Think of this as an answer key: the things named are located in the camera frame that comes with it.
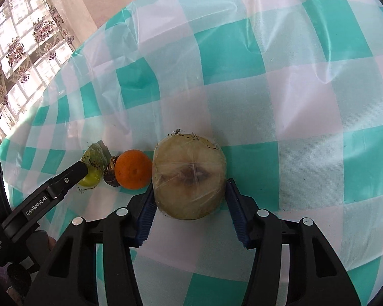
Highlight floral lace window curtain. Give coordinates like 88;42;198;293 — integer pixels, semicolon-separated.
0;0;78;138

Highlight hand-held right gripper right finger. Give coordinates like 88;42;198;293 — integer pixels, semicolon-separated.
225;178;361;306

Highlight dark brown wrinkled fruit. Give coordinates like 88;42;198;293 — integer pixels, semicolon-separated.
103;156;120;187

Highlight person's left forearm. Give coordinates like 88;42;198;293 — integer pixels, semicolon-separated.
0;252;34;306

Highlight green fruit wedge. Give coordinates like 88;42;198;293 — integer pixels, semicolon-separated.
77;143;112;188

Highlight beige apple half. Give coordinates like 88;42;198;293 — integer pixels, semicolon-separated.
151;132;227;220

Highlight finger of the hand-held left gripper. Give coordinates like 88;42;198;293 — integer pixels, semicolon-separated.
48;161;88;200

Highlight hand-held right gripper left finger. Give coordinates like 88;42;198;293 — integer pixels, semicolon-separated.
30;185;157;306

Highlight small orange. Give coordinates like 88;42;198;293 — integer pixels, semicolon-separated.
115;149;153;190

